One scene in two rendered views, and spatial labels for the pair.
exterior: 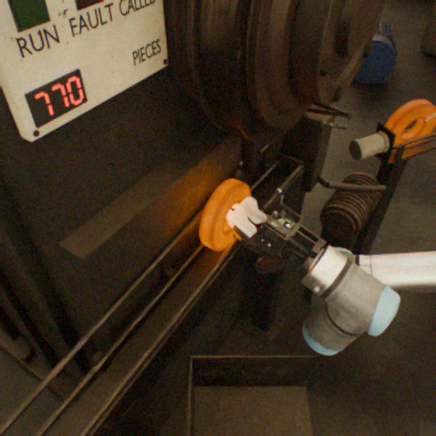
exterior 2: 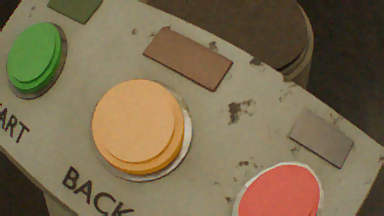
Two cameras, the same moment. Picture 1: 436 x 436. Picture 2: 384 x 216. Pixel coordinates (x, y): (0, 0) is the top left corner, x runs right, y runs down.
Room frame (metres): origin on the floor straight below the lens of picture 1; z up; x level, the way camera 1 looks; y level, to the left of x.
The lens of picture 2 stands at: (0.88, -1.35, 0.91)
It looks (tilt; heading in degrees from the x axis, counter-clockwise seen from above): 52 degrees down; 82
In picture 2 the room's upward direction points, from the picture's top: 8 degrees clockwise
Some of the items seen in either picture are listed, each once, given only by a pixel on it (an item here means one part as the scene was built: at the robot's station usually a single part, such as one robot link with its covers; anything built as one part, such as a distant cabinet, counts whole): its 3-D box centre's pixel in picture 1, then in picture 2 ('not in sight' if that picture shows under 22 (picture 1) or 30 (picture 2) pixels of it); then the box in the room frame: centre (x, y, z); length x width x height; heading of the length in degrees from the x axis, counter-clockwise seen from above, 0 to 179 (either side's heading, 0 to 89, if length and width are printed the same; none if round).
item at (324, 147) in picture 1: (305, 148); not in sight; (0.94, -0.25, 0.68); 0.11 x 0.08 x 0.24; 55
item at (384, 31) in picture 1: (370, 48); not in sight; (2.83, -1.07, 0.17); 0.57 x 0.31 x 0.34; 165
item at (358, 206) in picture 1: (337, 247); not in sight; (0.94, -0.43, 0.27); 0.22 x 0.13 x 0.53; 145
